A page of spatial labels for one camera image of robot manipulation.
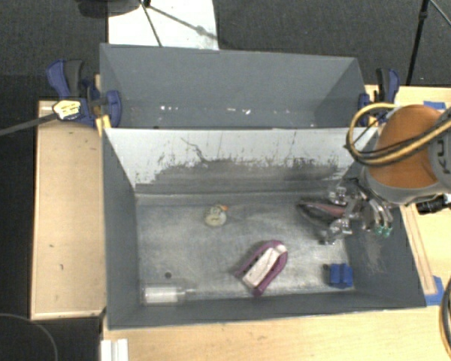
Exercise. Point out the black and red sunglasses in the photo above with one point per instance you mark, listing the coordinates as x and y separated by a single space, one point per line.
317 211

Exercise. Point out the blue block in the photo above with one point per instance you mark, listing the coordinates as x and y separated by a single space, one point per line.
338 275

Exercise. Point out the cream round toy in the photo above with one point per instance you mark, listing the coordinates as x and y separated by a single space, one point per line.
215 216

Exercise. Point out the black cylinder on white bracket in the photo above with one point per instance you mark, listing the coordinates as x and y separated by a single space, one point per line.
432 204

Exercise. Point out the grey metal bin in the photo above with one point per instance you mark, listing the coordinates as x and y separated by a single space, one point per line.
218 88

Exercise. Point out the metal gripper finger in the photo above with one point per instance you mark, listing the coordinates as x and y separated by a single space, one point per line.
340 228
338 195

